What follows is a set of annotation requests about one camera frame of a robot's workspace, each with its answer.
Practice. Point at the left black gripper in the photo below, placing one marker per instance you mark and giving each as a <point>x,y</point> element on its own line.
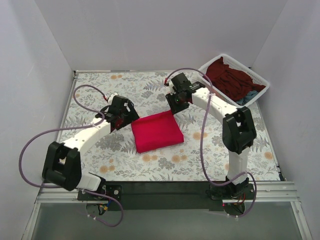
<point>130,116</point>

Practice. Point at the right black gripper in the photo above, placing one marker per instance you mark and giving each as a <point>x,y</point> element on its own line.
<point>175,104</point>

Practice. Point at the bright red t shirt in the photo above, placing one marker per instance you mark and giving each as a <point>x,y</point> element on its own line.
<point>156,131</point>

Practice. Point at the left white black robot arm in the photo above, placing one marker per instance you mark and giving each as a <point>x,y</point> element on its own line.
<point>63,165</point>

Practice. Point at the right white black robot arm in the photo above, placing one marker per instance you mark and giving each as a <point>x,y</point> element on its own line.
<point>238,131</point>

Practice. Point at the floral patterned table mat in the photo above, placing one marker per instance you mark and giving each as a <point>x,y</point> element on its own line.
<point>115,158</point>

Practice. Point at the dark maroon t shirt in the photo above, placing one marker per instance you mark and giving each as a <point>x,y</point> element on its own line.
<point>235,84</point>

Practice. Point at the blue grey cloth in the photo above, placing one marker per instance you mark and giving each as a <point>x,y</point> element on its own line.
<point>250,95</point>

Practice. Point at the white plastic laundry basket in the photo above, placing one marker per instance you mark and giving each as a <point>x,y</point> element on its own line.
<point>234,64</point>

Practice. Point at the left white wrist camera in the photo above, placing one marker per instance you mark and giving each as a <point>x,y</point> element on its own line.
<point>110,98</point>

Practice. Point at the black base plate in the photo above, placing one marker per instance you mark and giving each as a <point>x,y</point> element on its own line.
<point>175,195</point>

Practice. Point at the aluminium frame rail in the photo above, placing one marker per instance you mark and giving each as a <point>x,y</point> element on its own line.
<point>276,214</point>

